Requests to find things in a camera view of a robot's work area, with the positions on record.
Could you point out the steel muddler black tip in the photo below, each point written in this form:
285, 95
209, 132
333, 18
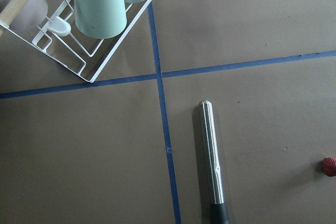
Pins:
218, 209

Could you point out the white wire cup rack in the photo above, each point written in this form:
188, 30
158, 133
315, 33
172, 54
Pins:
59, 39

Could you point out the red strawberry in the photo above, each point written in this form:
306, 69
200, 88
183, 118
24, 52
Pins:
328, 166

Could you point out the lilac cup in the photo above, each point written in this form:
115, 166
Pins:
22, 14

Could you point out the mint green cup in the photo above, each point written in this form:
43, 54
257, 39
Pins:
100, 19

